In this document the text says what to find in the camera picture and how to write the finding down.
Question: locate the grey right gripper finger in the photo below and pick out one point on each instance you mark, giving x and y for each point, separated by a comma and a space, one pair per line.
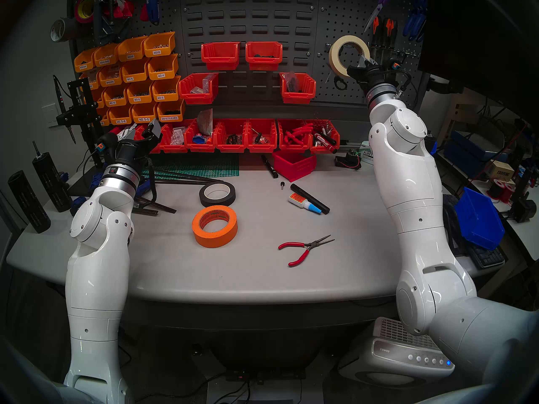
373, 62
362, 62

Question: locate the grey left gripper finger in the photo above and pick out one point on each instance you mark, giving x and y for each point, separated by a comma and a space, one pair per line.
139, 132
153, 130

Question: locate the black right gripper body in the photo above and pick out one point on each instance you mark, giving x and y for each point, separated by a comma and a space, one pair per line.
374, 77

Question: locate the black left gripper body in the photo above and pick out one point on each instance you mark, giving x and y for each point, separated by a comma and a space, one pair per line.
132, 152

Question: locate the beige masking tape roll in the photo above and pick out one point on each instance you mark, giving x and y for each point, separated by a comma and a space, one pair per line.
334, 60

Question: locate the orange tape roll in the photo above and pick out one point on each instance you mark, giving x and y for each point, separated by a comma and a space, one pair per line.
200, 235

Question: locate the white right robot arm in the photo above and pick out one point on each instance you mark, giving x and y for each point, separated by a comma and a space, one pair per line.
417, 205

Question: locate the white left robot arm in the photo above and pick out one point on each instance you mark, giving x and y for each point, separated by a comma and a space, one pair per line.
97, 272

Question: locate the black tape roll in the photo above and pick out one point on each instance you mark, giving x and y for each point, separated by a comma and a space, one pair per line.
217, 204

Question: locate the red tape roll yellow core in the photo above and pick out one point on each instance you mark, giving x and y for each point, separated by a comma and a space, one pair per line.
78, 7

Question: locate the white plastic bag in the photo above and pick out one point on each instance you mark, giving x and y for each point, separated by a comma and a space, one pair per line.
126, 132

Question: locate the yellow parts bin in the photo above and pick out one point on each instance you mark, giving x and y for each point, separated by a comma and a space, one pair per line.
159, 46
121, 116
166, 91
92, 81
163, 68
172, 109
131, 50
105, 118
134, 73
110, 77
99, 99
140, 94
115, 98
144, 113
83, 62
105, 57

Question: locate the red shelf bin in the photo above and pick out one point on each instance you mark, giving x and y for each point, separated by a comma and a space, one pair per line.
290, 149
262, 148
170, 148
230, 148
200, 148
320, 150

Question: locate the small printed parts bag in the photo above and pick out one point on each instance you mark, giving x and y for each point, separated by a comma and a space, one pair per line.
177, 136

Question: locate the black carabiner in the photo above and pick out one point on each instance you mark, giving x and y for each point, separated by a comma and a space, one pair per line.
400, 59

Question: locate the metal tool rack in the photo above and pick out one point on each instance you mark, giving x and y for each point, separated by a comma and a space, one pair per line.
404, 52

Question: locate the small blue part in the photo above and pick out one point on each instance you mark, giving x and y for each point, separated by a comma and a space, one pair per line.
200, 140

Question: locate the clear zip bag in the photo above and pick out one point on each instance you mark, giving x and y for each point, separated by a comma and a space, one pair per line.
205, 121

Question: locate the black soldering stand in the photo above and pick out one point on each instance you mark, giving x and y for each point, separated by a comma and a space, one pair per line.
86, 112

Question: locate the small clear hardware bag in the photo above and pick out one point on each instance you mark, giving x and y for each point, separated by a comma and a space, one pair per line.
201, 85

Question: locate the green cutting mat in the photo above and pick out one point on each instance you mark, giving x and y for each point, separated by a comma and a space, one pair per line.
210, 167

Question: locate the clear bag black parts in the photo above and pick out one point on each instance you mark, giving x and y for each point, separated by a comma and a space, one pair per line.
292, 82

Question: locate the Kimtech tissue box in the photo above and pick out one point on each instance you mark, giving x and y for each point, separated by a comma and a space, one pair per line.
367, 155

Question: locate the red Marks-A-Lot marker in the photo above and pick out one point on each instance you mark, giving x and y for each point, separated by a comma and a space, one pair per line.
325, 140

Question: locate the black cylinder with rod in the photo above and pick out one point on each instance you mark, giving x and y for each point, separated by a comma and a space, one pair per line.
50, 180

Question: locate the small circuit board device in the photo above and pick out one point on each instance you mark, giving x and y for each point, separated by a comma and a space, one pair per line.
347, 161

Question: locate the blue plastic bin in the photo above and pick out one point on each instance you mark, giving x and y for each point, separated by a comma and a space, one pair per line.
433, 148
478, 220

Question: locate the black monitor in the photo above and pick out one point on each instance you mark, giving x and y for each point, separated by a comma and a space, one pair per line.
476, 37

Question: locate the dark blue crate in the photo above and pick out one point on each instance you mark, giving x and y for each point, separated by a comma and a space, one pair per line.
459, 150

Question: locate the black ribbed cylinder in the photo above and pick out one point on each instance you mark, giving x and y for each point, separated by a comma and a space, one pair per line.
27, 201

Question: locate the loose red plastic bin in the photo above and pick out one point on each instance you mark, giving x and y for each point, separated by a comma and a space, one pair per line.
294, 167

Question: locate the slim black pen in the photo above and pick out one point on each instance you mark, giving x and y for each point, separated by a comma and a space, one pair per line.
269, 166

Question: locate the blue and red hanging tool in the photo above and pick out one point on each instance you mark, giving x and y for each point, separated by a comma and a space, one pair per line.
152, 7

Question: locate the red and black hanging clamp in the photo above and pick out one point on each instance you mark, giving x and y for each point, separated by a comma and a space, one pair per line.
122, 8

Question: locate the thick black marker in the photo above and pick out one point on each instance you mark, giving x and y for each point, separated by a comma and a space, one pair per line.
307, 195

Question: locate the glue bottle with blue cap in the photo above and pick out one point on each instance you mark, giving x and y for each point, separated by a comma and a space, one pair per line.
299, 200

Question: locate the small cardboard box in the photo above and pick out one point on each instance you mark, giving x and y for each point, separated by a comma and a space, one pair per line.
501, 171

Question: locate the black desk device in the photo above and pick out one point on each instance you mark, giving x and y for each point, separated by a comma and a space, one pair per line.
524, 207

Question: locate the black keyboard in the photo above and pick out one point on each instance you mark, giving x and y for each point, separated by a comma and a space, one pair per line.
486, 258

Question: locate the black power strip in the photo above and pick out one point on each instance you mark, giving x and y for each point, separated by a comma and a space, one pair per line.
261, 376

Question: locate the white air purifier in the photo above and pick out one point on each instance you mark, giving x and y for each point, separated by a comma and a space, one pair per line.
391, 357

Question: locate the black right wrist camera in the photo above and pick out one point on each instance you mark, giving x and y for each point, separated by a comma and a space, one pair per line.
395, 65

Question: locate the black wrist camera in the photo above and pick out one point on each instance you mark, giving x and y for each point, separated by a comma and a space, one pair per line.
395, 65
106, 144

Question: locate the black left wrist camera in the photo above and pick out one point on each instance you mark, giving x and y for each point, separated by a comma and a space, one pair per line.
106, 144

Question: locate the red wall bin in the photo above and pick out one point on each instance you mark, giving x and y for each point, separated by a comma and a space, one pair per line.
196, 97
297, 97
264, 58
220, 58

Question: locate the grey pegboard wall panel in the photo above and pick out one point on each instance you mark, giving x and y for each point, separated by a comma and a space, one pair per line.
294, 11

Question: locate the white wall plate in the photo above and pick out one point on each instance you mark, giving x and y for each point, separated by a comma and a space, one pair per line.
50, 115

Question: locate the grey duct tape roll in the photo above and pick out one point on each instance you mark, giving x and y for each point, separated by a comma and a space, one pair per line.
69, 28

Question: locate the black frame stand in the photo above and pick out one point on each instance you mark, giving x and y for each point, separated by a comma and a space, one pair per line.
450, 222

